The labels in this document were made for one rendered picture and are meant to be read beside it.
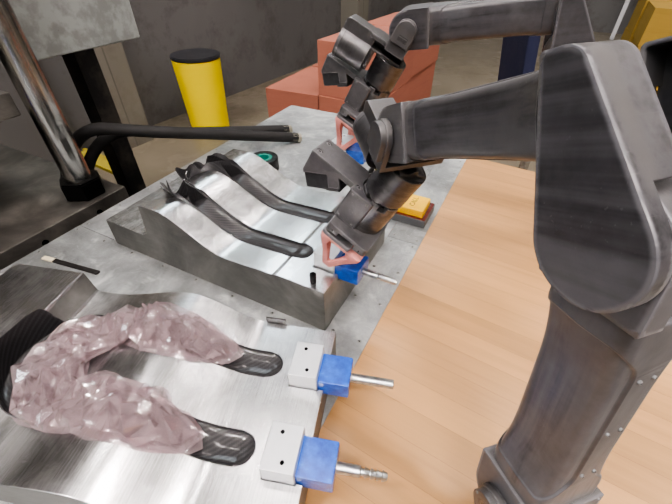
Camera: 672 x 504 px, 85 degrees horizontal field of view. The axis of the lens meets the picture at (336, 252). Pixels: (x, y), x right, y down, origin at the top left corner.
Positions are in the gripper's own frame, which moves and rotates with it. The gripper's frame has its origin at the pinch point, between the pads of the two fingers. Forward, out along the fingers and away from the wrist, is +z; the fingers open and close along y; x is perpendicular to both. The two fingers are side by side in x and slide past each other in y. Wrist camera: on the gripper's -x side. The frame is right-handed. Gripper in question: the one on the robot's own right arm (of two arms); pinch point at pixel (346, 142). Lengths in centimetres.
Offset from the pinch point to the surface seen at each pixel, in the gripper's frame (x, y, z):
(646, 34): 121, -432, -15
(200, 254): -5.8, 36.1, 12.2
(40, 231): -44, 40, 41
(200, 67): -158, -156, 128
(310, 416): 23, 52, -1
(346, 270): 15.9, 31.2, -2.4
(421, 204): 21.3, -1.9, 2.4
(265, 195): -5.8, 17.7, 9.8
